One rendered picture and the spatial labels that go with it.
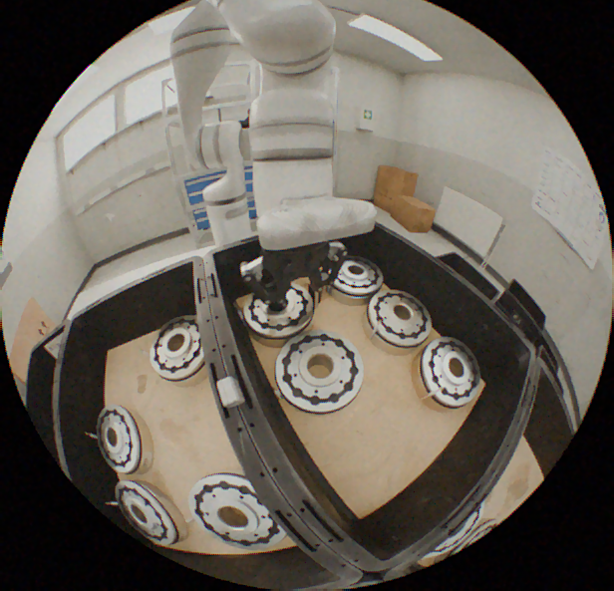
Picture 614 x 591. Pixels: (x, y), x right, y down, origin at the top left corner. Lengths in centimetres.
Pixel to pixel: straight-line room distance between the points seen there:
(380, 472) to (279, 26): 38
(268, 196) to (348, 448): 26
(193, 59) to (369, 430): 51
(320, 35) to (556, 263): 287
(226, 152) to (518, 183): 289
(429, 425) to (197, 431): 28
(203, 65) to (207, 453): 49
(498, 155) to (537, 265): 142
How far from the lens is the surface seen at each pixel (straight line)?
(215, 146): 36
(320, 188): 15
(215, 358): 15
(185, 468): 28
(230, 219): 39
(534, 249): 288
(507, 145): 303
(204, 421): 26
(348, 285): 29
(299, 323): 24
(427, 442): 27
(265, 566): 26
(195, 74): 34
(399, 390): 26
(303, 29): 16
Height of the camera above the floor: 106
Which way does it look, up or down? 44 degrees down
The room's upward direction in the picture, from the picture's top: straight up
